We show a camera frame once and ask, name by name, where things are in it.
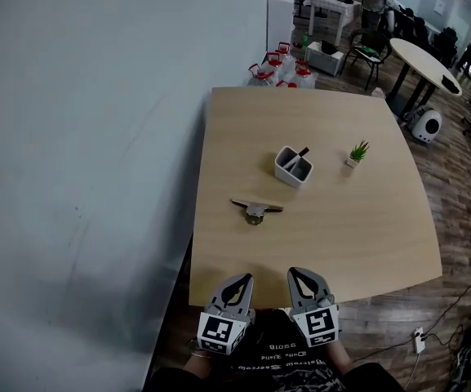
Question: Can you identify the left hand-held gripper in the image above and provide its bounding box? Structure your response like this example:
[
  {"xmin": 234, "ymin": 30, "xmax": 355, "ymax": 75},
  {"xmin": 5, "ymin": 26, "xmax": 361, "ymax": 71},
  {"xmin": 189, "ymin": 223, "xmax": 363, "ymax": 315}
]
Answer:
[{"xmin": 196, "ymin": 273, "xmax": 257, "ymax": 358}]

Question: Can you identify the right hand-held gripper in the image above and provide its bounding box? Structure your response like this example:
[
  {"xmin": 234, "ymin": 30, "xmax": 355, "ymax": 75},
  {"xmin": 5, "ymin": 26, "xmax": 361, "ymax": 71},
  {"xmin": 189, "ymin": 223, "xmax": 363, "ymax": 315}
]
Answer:
[{"xmin": 287, "ymin": 266, "xmax": 340, "ymax": 349}]

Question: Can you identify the person's right forearm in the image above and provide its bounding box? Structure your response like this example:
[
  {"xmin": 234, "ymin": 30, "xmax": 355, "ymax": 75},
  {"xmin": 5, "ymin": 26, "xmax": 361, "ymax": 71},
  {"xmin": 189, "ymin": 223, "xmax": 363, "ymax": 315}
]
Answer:
[{"xmin": 327, "ymin": 339, "xmax": 354, "ymax": 372}]

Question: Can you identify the person's left forearm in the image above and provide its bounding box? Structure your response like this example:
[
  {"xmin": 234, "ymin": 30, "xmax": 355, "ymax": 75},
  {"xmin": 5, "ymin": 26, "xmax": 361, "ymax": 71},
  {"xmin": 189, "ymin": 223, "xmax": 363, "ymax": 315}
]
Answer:
[{"xmin": 184, "ymin": 347, "xmax": 216, "ymax": 378}]

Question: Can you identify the person's black printed shirt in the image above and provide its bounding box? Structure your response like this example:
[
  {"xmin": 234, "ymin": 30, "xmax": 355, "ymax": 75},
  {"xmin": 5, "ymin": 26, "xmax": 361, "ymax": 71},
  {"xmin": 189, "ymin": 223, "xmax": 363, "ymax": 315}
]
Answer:
[{"xmin": 143, "ymin": 308, "xmax": 407, "ymax": 392}]

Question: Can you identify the white pen holder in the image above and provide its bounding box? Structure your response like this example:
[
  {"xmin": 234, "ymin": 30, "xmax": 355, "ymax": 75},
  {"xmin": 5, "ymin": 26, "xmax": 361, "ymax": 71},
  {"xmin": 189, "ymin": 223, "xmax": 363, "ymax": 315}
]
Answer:
[{"xmin": 274, "ymin": 145, "xmax": 314, "ymax": 189}]

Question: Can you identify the black marker pen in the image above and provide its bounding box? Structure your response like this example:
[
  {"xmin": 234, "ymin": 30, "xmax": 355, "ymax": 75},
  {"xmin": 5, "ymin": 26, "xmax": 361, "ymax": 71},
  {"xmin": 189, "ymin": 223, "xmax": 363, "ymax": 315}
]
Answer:
[{"xmin": 283, "ymin": 147, "xmax": 310, "ymax": 171}]

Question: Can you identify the small potted green plant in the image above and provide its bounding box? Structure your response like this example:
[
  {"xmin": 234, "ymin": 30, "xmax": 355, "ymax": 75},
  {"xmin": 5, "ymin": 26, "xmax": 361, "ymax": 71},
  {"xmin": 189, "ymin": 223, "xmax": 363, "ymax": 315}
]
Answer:
[{"xmin": 345, "ymin": 139, "xmax": 370, "ymax": 168}]

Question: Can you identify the white pet carrier backpack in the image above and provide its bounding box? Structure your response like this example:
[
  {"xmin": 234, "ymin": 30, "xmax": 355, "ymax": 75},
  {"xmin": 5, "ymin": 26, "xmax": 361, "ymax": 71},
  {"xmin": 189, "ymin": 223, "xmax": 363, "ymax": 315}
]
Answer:
[{"xmin": 406, "ymin": 106, "xmax": 443, "ymax": 145}]

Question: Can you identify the white storage box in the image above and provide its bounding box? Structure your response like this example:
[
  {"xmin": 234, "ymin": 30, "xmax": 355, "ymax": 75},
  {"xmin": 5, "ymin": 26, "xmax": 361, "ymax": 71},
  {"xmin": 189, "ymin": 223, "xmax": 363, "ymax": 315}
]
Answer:
[{"xmin": 304, "ymin": 41, "xmax": 344, "ymax": 77}]

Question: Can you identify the round white meeting table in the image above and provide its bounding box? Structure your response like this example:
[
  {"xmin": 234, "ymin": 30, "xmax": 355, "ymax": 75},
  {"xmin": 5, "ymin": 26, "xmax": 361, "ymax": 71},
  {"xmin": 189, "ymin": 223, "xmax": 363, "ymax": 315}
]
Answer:
[{"xmin": 385, "ymin": 38, "xmax": 464, "ymax": 118}]

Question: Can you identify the black mesh chair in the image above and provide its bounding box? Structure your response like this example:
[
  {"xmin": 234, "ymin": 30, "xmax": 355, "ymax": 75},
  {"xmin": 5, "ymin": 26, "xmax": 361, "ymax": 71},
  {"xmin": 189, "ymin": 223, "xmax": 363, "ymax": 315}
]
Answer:
[{"xmin": 339, "ymin": 28, "xmax": 392, "ymax": 91}]

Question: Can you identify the white water dispenser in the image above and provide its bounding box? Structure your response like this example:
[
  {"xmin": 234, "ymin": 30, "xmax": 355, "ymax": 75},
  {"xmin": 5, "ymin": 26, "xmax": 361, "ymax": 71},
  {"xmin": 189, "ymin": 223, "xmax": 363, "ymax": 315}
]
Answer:
[{"xmin": 266, "ymin": 0, "xmax": 296, "ymax": 55}]

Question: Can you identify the table with white cloth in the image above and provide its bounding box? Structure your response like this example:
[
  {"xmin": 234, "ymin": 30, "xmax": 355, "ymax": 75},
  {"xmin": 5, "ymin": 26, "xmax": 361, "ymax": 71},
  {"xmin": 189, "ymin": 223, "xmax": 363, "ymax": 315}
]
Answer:
[{"xmin": 303, "ymin": 0, "xmax": 362, "ymax": 36}]

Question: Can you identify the black floor cable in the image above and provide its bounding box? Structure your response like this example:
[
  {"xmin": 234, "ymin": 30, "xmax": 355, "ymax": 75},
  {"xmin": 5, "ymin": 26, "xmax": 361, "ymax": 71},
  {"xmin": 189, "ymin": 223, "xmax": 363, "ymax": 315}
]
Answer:
[
  {"xmin": 350, "ymin": 335, "xmax": 416, "ymax": 363},
  {"xmin": 424, "ymin": 261, "xmax": 471, "ymax": 336}
]

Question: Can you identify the white power cable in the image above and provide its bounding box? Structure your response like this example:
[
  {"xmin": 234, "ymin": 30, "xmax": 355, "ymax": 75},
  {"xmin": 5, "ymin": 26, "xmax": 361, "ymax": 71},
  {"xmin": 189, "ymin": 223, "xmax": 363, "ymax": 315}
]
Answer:
[{"xmin": 403, "ymin": 351, "xmax": 423, "ymax": 392}]

